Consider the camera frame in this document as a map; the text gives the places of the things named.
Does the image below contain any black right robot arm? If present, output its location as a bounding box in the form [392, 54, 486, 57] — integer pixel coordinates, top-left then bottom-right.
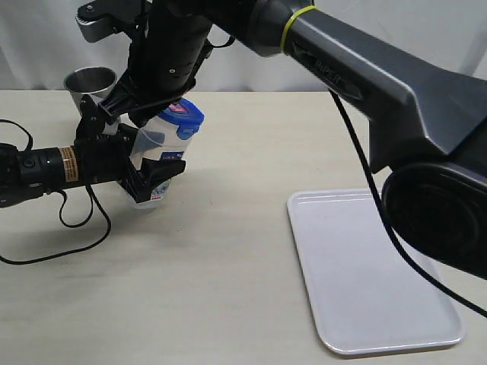
[101, 1, 486, 278]

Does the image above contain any clear plastic bottle container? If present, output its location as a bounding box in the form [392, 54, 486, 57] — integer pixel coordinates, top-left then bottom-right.
[127, 113, 202, 211]

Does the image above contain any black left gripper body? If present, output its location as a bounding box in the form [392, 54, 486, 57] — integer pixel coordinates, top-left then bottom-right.
[75, 95, 151, 204]

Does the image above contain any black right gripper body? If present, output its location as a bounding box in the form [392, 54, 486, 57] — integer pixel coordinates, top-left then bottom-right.
[126, 1, 212, 103]

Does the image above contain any white rectangular tray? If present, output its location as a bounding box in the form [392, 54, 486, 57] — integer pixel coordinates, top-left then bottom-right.
[287, 189, 466, 357]

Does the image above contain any blue snap-lock lid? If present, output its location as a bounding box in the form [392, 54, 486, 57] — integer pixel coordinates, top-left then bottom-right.
[158, 98, 205, 141]

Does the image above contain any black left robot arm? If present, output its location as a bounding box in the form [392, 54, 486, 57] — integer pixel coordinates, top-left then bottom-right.
[1, 95, 186, 208]

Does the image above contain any white backdrop curtain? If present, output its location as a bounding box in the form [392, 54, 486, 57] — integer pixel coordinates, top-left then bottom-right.
[1, 0, 486, 91]

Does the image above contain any stainless steel cup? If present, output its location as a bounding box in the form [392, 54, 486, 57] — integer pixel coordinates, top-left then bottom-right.
[63, 66, 117, 116]

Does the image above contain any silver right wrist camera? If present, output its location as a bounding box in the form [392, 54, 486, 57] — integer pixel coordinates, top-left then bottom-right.
[76, 1, 133, 43]

